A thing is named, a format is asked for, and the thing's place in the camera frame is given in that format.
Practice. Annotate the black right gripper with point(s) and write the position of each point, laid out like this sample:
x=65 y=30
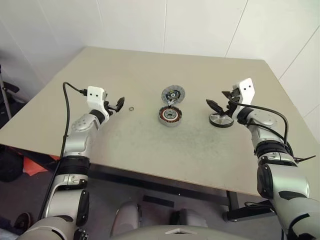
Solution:
x=231 y=110

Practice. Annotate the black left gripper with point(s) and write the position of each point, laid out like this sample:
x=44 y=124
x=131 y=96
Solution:
x=110 y=108

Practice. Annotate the grey motor end cover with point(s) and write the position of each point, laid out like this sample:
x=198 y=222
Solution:
x=180 y=93

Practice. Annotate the grey motor stator housing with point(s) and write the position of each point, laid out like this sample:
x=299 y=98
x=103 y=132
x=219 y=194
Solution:
x=170 y=123

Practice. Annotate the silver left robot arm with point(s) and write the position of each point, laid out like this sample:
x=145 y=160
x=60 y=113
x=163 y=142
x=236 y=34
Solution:
x=77 y=140

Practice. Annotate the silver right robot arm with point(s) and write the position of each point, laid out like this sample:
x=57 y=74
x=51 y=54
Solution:
x=282 y=180

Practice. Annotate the black floor strip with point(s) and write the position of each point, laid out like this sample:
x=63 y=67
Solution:
x=157 y=201

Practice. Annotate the orange sheet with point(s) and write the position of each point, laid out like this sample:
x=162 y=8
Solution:
x=32 y=166

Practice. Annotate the black and silver stand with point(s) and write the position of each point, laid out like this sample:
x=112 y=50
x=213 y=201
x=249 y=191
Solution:
x=6 y=105

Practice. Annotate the light grey rounded shape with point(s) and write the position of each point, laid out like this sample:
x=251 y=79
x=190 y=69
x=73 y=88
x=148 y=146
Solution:
x=127 y=217

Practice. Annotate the black bag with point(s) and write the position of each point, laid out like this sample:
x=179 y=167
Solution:
x=10 y=167

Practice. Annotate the grey robot torso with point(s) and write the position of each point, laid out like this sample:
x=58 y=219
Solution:
x=150 y=233

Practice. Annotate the black shoe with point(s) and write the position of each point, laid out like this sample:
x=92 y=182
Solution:
x=23 y=221

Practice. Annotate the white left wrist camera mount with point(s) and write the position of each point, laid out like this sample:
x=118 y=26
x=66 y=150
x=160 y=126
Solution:
x=95 y=96

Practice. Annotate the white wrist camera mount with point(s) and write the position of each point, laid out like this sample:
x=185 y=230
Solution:
x=95 y=96
x=246 y=90

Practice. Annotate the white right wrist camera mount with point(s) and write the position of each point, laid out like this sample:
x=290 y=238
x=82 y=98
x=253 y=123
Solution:
x=246 y=90

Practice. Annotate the black metal table frame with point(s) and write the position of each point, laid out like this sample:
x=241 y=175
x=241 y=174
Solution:
x=150 y=178

